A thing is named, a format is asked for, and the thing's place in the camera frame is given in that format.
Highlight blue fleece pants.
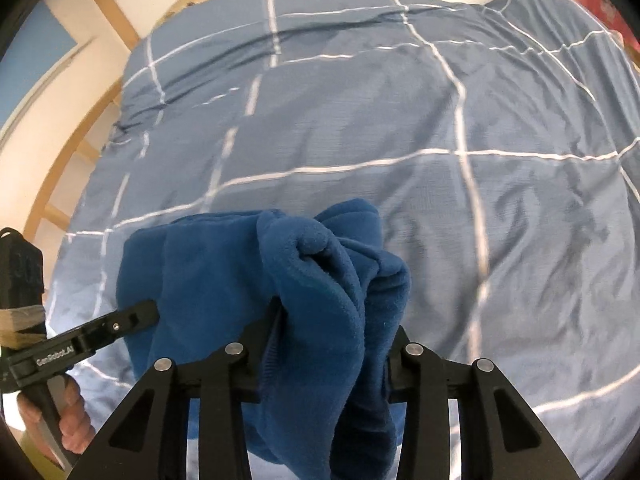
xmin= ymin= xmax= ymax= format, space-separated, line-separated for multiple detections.
xmin=116 ymin=198 xmax=410 ymax=479

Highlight person's left hand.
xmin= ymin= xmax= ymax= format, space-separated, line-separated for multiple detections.
xmin=16 ymin=375 xmax=96 ymax=466

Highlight blue checked duvet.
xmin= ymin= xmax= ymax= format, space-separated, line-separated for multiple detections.
xmin=47 ymin=0 xmax=639 ymax=479

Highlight wooden bed frame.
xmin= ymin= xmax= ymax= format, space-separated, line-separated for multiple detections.
xmin=1 ymin=0 xmax=576 ymax=479

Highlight blue wall panel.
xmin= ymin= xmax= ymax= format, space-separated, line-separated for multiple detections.
xmin=0 ymin=1 xmax=76 ymax=125

